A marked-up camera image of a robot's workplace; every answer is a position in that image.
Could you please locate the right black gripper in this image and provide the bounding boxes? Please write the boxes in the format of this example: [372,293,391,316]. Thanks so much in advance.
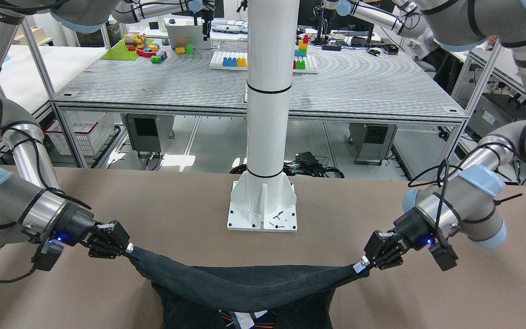
[53,203,135,260]

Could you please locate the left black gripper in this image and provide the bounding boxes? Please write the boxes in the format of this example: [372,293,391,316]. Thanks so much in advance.
[353,208,434,274]

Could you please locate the black printed t-shirt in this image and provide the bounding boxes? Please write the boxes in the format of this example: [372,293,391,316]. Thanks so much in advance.
[128,247,369,329]

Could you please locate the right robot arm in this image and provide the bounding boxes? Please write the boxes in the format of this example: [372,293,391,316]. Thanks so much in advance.
[0,0,133,262]

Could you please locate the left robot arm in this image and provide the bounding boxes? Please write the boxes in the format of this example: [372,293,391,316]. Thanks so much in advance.
[338,0,526,273]

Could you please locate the white plastic basket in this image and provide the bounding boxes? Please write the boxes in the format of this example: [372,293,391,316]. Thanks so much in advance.
[44,112,115,157]

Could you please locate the grey slatted work table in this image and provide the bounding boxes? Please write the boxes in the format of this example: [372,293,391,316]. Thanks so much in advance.
[51,41,470,181]

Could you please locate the green lego baseplate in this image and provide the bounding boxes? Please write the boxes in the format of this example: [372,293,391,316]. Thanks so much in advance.
[100,35,159,61]

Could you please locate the white block tray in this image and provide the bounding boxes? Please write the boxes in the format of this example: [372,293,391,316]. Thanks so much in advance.
[209,51,320,74]

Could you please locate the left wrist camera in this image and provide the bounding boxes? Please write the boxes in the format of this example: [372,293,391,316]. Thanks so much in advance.
[428,241,458,271]

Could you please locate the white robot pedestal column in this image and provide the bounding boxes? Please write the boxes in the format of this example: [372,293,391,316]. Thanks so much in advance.
[227,0,299,233]

